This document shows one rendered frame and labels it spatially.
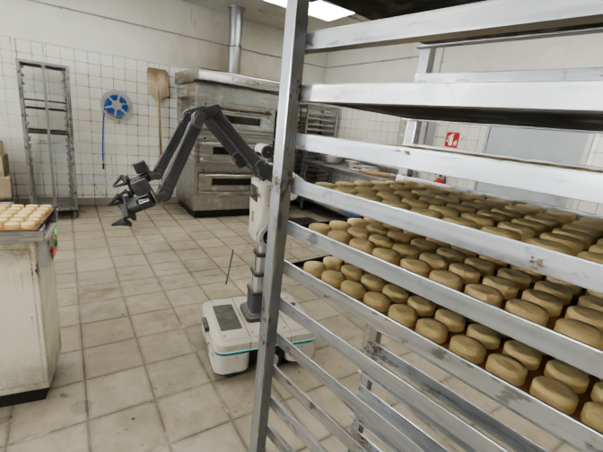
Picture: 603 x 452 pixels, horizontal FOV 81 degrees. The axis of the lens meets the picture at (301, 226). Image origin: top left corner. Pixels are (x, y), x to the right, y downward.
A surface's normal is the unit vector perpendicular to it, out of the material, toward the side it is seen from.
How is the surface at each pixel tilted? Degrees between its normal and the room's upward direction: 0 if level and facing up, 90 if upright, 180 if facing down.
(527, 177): 90
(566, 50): 90
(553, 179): 90
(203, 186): 91
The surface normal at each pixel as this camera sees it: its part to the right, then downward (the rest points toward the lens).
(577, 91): -0.75, 0.11
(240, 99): 0.54, 0.29
